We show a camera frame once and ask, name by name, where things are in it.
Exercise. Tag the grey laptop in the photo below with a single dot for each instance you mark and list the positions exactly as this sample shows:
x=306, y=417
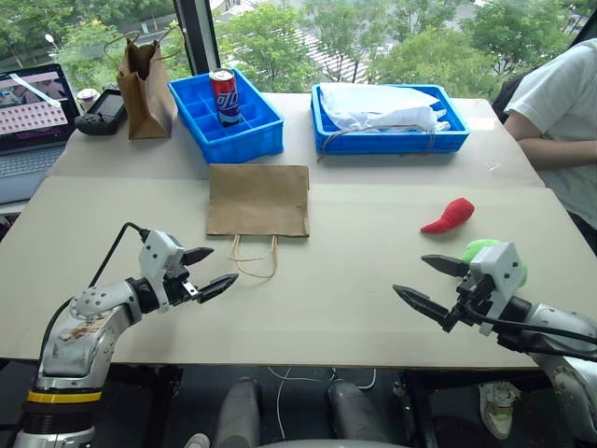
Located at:
x=28, y=140

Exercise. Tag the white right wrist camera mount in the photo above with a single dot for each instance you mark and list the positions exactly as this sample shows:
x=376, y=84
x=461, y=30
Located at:
x=501, y=268

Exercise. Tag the standing brown paper bag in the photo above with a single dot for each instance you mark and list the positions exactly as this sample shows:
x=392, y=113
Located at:
x=144, y=102

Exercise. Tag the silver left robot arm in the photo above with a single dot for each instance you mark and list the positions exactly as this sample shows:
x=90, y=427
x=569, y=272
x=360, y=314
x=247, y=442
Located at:
x=74, y=340

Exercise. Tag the white lidded cup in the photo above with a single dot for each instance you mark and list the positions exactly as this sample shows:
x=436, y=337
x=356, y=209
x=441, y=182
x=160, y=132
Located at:
x=87, y=97

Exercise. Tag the white sneaker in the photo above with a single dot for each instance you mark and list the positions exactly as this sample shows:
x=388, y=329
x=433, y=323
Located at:
x=499, y=408

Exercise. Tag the black handheld controller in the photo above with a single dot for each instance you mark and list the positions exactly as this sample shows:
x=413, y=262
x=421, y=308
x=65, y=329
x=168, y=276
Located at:
x=105, y=112

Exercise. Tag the white plastic bag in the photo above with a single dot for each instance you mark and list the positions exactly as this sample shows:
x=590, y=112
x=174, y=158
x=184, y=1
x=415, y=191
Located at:
x=373, y=109

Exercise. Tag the blue shallow plastic crate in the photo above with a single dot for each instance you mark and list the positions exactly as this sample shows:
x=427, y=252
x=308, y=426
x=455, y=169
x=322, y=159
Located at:
x=392, y=140

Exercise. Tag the flat brown paper bag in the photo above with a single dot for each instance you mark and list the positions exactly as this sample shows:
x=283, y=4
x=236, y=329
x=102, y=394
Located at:
x=259, y=200

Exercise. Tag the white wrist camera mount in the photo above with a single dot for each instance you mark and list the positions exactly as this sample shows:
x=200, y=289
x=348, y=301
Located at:
x=156, y=254
x=501, y=268

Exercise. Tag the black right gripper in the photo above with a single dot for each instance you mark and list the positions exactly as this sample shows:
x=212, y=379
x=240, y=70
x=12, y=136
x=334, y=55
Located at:
x=478, y=298

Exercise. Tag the blue divided plastic bin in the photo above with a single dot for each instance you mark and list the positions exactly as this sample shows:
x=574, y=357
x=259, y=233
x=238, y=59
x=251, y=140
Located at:
x=252, y=140

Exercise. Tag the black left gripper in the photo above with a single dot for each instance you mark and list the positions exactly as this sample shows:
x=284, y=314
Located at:
x=179, y=293

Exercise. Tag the red chili pepper toy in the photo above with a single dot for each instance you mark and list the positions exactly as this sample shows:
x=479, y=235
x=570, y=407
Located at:
x=450, y=217

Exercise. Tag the red soda can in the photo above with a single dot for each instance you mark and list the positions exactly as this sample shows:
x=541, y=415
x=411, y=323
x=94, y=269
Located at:
x=226, y=98

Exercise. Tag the person's bare forearm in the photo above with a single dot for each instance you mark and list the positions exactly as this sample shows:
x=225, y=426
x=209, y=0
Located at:
x=550, y=149

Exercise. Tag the green toy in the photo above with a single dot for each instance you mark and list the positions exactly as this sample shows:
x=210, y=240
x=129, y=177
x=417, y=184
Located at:
x=480, y=246

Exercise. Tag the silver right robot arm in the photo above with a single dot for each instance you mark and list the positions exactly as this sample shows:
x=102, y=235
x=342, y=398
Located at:
x=555, y=326

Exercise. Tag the black window frame post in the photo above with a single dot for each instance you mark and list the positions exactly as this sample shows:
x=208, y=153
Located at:
x=198, y=37

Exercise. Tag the person in white shirt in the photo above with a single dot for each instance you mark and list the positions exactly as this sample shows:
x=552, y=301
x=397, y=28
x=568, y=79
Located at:
x=559, y=93

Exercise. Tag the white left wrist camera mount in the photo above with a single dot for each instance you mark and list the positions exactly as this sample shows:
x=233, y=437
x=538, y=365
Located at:
x=156, y=254

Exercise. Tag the black chair back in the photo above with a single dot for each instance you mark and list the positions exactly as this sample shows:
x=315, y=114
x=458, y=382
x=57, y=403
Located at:
x=506, y=98

